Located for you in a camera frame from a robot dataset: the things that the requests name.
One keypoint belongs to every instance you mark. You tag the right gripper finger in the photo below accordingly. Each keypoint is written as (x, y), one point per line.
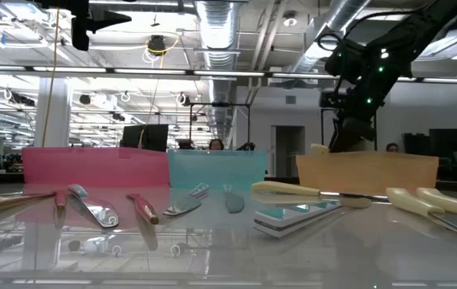
(342, 138)
(362, 138)

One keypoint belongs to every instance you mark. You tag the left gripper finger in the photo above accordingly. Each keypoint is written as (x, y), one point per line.
(105, 20)
(80, 34)

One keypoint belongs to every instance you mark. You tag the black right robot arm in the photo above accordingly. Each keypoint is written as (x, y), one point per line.
(413, 36)

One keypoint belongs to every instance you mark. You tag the orange plastic bin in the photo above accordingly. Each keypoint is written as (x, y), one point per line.
(364, 172)

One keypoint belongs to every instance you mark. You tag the black ceiling-mounted device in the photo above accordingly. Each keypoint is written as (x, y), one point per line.
(156, 44)

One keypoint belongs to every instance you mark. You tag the long overhead light bar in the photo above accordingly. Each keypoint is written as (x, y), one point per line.
(152, 71)

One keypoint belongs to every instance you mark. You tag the white building column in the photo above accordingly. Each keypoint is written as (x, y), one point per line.
(53, 112)

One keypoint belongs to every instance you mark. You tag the black monitor workstation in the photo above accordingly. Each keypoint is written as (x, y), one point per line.
(449, 148)

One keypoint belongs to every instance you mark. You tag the black monitor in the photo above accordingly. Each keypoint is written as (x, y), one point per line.
(145, 138)

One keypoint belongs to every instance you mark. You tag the teal plastic bin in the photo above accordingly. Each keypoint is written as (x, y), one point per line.
(216, 168)

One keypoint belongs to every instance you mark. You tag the pink plastic bin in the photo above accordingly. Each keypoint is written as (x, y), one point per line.
(91, 166)

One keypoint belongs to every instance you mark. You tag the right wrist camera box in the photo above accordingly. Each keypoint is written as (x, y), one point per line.
(332, 99)

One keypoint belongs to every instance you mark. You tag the silver ventilation duct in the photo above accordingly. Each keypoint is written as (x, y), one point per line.
(332, 24)
(218, 32)

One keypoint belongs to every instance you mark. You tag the black rig frame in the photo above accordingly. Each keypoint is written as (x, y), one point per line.
(220, 104)

